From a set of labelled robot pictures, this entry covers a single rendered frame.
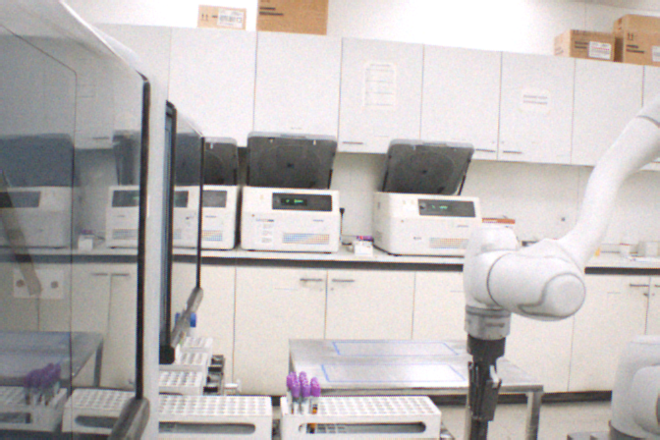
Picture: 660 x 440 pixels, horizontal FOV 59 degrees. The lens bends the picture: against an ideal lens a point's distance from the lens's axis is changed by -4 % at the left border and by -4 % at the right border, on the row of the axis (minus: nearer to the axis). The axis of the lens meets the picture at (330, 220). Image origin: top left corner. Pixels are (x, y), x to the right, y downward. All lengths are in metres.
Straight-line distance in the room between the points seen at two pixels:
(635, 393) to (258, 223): 2.40
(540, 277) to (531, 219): 3.47
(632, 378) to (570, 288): 0.52
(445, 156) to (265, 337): 1.53
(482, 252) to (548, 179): 3.39
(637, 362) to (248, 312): 2.41
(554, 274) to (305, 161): 2.87
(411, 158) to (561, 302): 2.86
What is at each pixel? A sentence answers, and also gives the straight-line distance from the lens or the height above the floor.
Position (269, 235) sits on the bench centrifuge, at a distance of 3.42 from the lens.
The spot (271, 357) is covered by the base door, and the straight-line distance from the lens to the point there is 3.54.
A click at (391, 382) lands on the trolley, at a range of 1.50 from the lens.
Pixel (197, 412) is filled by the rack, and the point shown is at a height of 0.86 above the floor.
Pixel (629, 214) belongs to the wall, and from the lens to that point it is 4.87.
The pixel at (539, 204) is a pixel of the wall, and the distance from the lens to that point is 4.50.
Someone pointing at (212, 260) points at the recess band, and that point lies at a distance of 3.48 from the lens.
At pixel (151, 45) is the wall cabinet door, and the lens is 3.83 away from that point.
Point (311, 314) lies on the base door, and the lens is 3.48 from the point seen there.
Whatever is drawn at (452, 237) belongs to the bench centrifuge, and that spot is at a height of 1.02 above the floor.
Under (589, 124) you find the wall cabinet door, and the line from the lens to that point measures 4.31.
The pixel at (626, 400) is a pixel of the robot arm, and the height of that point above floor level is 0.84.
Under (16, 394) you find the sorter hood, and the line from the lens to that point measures 0.41.
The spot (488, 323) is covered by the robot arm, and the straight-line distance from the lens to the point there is 1.18.
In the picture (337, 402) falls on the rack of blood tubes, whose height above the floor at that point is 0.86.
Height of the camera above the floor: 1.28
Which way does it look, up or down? 3 degrees down
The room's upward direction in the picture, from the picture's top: 3 degrees clockwise
